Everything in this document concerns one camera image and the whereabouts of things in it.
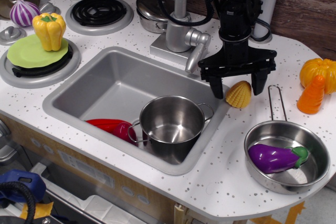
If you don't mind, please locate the purple striped toy onion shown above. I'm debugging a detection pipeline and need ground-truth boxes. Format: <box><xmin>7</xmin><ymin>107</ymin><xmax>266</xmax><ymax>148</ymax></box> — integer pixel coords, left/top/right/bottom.
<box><xmin>9</xmin><ymin>0</ymin><xmax>40</xmax><ymax>27</ymax></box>

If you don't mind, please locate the small lidded steel pot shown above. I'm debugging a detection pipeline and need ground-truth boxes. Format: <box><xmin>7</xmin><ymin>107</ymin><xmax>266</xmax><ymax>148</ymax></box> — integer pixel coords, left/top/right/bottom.
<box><xmin>136</xmin><ymin>0</ymin><xmax>168</xmax><ymax>34</ymax></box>

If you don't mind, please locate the orange toy pumpkin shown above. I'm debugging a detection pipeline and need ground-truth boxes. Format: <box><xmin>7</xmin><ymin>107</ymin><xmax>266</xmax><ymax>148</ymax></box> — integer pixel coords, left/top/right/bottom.
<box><xmin>299</xmin><ymin>58</ymin><xmax>335</xmax><ymax>94</ymax></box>

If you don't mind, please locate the red toy pepper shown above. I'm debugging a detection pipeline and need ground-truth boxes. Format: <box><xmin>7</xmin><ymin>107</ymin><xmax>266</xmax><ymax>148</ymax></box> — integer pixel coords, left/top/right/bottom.
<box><xmin>86</xmin><ymin>119</ymin><xmax>138</xmax><ymax>146</ymax></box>

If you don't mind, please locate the front left stove burner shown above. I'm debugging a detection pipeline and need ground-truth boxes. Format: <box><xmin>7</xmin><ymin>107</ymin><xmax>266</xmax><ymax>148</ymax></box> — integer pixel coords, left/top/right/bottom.
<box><xmin>0</xmin><ymin>37</ymin><xmax>82</xmax><ymax>89</ymax></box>

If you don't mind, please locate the purple toy eggplant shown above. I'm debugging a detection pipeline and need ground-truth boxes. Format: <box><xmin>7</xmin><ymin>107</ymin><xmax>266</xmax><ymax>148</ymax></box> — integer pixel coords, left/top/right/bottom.
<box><xmin>248</xmin><ymin>144</ymin><xmax>309</xmax><ymax>174</ymax></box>

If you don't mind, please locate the green plastic plate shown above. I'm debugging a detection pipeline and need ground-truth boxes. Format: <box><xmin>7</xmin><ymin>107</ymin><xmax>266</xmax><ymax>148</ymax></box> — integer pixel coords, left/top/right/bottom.
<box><xmin>7</xmin><ymin>35</ymin><xmax>69</xmax><ymax>68</ymax></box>

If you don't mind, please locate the blue clamp handle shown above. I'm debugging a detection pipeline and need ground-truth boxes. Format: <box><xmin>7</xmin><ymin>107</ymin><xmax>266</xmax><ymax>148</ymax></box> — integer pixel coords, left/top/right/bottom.
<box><xmin>1</xmin><ymin>169</ymin><xmax>46</xmax><ymax>208</ymax></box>

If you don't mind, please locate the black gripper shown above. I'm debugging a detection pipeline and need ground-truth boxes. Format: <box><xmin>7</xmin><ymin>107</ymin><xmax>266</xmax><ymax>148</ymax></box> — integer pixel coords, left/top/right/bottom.
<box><xmin>198</xmin><ymin>34</ymin><xmax>277</xmax><ymax>99</ymax></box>

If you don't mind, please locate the steel frying pan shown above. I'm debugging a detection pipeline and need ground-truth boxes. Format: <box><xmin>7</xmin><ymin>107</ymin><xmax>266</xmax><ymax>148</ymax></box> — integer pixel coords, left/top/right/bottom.
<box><xmin>244</xmin><ymin>84</ymin><xmax>331</xmax><ymax>195</ymax></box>

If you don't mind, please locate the steel pot in sink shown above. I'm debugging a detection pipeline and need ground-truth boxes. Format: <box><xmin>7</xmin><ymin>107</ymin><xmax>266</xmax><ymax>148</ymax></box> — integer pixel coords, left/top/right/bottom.
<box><xmin>128</xmin><ymin>95</ymin><xmax>214</xmax><ymax>164</ymax></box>

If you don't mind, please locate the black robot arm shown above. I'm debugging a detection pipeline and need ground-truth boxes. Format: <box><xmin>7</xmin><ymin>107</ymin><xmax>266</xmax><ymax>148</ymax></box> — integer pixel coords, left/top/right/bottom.
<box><xmin>198</xmin><ymin>0</ymin><xmax>277</xmax><ymax>99</ymax></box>

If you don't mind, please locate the black braided hose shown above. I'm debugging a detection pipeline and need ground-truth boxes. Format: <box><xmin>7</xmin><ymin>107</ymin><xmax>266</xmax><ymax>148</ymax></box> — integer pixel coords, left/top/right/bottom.
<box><xmin>0</xmin><ymin>181</ymin><xmax>36</xmax><ymax>221</ymax></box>

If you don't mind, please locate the yellow toy corn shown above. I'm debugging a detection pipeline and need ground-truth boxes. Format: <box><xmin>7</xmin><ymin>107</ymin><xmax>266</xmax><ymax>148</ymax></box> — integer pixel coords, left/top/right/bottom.
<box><xmin>225</xmin><ymin>81</ymin><xmax>251</xmax><ymax>109</ymax></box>

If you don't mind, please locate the grey vertical pole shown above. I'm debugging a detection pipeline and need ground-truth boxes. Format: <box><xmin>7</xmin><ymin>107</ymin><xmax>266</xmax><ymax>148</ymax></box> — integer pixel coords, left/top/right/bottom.
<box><xmin>250</xmin><ymin>0</ymin><xmax>276</xmax><ymax>44</ymax></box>

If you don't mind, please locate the orange toy carrot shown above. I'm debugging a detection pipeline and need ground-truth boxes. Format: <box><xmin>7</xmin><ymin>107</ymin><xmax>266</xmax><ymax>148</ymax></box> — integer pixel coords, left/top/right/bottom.
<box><xmin>297</xmin><ymin>75</ymin><xmax>325</xmax><ymax>114</ymax></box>

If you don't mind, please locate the silver toy faucet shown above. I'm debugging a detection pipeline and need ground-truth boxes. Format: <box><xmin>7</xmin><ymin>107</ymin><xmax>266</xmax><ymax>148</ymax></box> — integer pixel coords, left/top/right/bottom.
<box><xmin>150</xmin><ymin>0</ymin><xmax>211</xmax><ymax>73</ymax></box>

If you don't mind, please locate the back right stove burner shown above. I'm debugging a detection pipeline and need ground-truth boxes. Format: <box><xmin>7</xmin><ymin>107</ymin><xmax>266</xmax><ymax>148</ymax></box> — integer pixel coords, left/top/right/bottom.
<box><xmin>66</xmin><ymin>0</ymin><xmax>133</xmax><ymax>36</ymax></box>

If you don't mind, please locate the yellow toy bell pepper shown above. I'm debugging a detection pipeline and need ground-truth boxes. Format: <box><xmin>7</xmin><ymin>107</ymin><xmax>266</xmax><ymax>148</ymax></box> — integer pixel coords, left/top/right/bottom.
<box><xmin>32</xmin><ymin>13</ymin><xmax>66</xmax><ymax>51</ymax></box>

